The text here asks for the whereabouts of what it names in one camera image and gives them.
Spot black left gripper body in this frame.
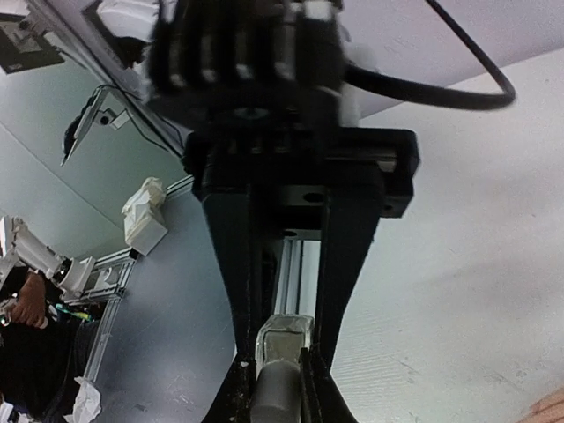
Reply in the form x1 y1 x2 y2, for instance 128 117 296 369
145 0 422 219

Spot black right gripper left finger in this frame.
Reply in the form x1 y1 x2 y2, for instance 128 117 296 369
203 188 258 422

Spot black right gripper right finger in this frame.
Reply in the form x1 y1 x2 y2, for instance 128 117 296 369
301 182 383 422

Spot clear nail polish bottle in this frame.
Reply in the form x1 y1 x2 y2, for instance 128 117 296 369
255 315 315 378

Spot white nail polish cap brush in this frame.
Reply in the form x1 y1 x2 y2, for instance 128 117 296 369
250 360 301 423

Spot mannequin hand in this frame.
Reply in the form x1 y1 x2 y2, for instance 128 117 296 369
522 388 564 423

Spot white tissue box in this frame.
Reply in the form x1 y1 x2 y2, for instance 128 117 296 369
122 177 168 256

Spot person in black clothes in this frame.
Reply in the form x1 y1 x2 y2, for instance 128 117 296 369
1 266 99 422

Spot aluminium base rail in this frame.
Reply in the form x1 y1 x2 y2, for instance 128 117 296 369
271 240 321 317

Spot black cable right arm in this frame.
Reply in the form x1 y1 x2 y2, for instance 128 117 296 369
347 0 516 114

